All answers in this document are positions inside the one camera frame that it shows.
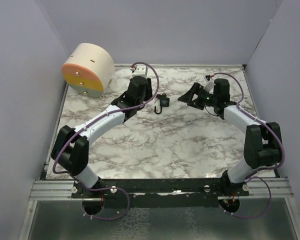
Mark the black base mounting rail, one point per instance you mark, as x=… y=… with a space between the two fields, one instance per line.
x=159 y=192

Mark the black head key bunch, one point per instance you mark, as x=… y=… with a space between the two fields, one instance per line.
x=161 y=96

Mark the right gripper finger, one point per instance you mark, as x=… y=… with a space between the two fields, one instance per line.
x=187 y=98
x=196 y=89

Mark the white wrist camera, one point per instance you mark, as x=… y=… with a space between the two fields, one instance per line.
x=139 y=71
x=209 y=79

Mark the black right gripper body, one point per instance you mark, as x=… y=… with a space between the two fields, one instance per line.
x=205 y=98

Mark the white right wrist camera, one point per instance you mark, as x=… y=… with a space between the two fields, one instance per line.
x=209 y=79

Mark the black padlock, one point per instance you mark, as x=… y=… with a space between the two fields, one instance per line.
x=164 y=102

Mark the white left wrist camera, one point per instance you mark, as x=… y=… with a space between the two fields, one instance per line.
x=139 y=71

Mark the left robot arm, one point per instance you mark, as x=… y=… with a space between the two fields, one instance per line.
x=71 y=148

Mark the beige cylindrical drum box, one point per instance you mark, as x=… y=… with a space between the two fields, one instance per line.
x=88 y=70

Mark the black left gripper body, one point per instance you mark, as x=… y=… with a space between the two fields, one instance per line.
x=148 y=96

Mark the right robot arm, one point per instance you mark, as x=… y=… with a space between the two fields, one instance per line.
x=263 y=147

